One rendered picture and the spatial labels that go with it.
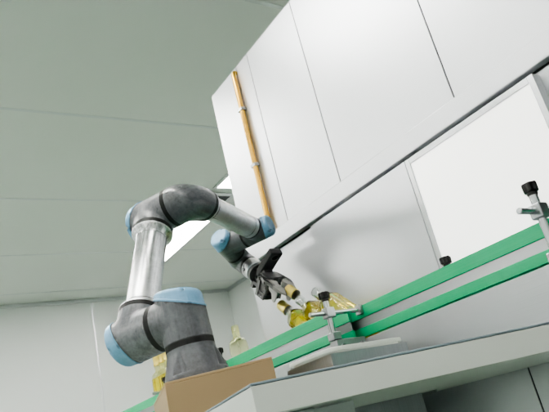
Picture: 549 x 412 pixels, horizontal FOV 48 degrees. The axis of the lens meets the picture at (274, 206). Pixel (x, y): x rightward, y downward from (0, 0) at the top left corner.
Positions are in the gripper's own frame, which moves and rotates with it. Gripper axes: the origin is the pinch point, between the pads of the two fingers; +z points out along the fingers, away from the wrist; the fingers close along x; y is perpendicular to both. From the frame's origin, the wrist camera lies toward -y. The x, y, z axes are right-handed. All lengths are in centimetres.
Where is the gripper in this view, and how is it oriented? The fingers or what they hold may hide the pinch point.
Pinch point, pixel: (289, 290)
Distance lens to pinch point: 199.8
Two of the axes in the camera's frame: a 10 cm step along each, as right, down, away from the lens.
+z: 5.3, 3.0, -7.9
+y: -1.8, 9.5, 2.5
